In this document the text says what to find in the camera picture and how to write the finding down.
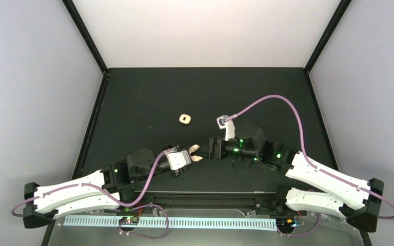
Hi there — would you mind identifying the frame post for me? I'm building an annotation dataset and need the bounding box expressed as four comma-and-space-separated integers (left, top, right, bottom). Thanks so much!
62, 0, 108, 74
304, 0, 352, 74

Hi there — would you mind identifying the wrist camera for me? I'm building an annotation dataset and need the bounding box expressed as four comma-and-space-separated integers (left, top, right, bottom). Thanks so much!
216, 115, 235, 141
166, 150, 192, 171

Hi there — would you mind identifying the cream earbud charging case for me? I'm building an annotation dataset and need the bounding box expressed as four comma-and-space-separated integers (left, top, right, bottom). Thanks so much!
188, 144, 203, 162

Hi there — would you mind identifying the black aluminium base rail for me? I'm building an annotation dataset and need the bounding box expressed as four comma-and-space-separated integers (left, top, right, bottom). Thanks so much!
57, 191, 306, 215

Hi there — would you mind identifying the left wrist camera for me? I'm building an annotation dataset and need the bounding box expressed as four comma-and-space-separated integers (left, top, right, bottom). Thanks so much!
166, 150, 192, 171

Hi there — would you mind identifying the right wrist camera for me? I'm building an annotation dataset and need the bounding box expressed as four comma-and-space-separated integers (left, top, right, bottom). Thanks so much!
216, 115, 235, 141

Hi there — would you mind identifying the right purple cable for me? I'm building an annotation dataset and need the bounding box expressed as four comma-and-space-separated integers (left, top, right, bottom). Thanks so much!
229, 94, 394, 237

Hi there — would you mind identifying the left frame post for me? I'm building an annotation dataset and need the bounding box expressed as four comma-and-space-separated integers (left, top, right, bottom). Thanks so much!
62, 0, 108, 74

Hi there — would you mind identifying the right frame post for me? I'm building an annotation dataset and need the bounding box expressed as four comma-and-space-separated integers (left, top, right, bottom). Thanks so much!
304, 0, 352, 74

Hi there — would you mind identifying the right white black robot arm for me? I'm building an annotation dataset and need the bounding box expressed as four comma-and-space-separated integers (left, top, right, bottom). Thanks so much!
196, 126, 384, 233

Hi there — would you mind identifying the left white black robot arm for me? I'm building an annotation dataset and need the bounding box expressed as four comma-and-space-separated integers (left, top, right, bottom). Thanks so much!
20, 146, 196, 229

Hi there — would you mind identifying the white slotted cable duct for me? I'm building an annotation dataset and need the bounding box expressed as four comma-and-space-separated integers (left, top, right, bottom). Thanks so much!
63, 215, 277, 231

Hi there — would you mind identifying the small circuit board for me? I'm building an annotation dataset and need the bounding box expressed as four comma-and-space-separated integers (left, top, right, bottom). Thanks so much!
119, 216, 140, 226

